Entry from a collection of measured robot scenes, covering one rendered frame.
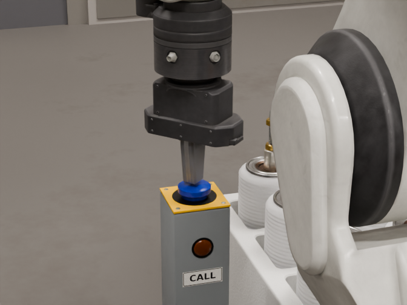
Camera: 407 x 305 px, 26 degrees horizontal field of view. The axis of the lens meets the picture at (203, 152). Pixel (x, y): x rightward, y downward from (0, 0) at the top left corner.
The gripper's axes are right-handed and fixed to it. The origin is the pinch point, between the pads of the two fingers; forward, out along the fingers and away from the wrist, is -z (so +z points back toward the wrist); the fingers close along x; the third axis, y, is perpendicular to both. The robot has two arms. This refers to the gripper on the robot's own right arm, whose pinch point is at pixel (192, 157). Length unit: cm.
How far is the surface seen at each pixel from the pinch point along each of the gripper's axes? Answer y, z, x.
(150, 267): -29, -36, 26
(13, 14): -144, -31, 157
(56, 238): -29, -36, 47
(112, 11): -168, -32, 132
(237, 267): -14.7, -22.6, 1.4
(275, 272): -9.7, -18.4, -6.9
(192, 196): 1.8, -4.1, -0.9
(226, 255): 0.3, -11.7, -4.7
